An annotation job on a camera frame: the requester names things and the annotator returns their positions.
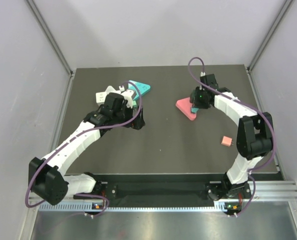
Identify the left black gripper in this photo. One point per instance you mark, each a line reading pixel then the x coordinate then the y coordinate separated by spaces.
pixel 138 123

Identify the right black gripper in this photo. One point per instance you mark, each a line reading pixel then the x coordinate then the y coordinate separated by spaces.
pixel 196 104

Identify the teal small cube plug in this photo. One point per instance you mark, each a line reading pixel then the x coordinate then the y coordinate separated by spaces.
pixel 194 110

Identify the pink triangular power strip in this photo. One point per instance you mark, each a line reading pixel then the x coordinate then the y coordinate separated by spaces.
pixel 185 106

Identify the teal triangular power strip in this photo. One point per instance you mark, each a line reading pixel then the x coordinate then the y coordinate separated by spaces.
pixel 142 87

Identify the white triangular power strip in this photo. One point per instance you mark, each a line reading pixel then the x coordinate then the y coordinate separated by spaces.
pixel 110 89

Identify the plain white cube socket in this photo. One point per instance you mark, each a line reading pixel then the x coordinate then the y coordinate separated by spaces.
pixel 100 97

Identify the pink small cube plug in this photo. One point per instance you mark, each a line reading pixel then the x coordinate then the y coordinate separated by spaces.
pixel 227 141

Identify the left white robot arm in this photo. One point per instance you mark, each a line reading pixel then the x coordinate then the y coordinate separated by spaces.
pixel 47 176

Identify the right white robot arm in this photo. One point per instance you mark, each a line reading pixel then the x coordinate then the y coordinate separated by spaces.
pixel 254 138

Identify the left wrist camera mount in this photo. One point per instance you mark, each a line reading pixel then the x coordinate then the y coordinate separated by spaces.
pixel 128 96

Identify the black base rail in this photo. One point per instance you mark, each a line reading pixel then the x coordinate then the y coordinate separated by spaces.
pixel 204 186

